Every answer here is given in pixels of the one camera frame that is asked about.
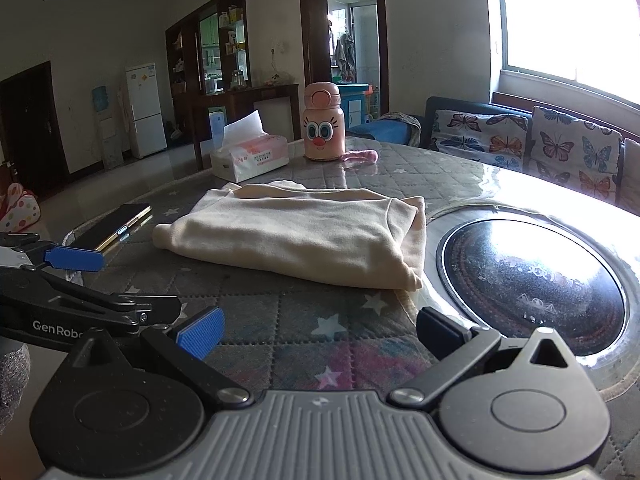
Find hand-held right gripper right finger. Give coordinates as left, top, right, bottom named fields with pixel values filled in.
left=389, top=305, right=583, bottom=408

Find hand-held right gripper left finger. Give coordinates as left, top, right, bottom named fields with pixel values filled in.
left=70, top=306, right=253, bottom=406

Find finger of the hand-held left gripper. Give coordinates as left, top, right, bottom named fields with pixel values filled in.
left=20, top=270, right=182, bottom=333
left=0, top=232, right=106, bottom=273

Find cream knit garment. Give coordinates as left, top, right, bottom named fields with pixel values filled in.
left=152, top=180, right=427, bottom=292

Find hanging clothes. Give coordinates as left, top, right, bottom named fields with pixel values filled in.
left=332, top=32, right=357, bottom=78

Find person's left hand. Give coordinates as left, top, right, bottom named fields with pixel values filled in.
left=0, top=344, right=32, bottom=433

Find black smartphone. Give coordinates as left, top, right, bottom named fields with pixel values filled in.
left=72, top=203, right=153, bottom=255

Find polka dot bag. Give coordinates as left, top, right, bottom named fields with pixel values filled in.
left=0, top=182, right=42, bottom=234

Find round black induction hob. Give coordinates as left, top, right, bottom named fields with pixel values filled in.
left=436, top=210, right=630, bottom=356

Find grey quilted star tablecloth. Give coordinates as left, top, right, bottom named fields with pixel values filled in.
left=0, top=137, right=640, bottom=480

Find water dispenser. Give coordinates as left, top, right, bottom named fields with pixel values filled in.
left=91, top=85, right=124, bottom=172

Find dark wooden door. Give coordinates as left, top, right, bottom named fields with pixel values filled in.
left=0, top=61, right=67, bottom=196

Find white fridge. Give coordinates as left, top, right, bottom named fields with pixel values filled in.
left=124, top=61, right=169, bottom=159

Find white tissue box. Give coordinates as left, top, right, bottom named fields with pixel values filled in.
left=210, top=110, right=290, bottom=184

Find grey blanket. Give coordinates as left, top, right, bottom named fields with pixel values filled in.
left=370, top=111, right=427, bottom=147

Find dark blue sofa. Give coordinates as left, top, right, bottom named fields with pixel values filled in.
left=350, top=95, right=640, bottom=216

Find pink cartoon face bottle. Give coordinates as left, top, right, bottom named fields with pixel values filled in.
left=302, top=82, right=346, bottom=162

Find dark wooden display cabinet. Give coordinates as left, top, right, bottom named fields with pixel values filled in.
left=165, top=0, right=301, bottom=171

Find blue low cabinet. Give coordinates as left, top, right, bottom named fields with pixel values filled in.
left=332, top=82, right=377, bottom=128

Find beige cushion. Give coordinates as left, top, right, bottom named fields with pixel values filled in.
left=619, top=137, right=640, bottom=216

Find bright window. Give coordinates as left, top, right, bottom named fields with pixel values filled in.
left=482, top=0, right=640, bottom=106

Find pink bottle strap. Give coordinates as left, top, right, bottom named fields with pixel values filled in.
left=340, top=149, right=379, bottom=165

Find dark wooden door frame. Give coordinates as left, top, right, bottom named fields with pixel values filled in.
left=297, top=0, right=390, bottom=126

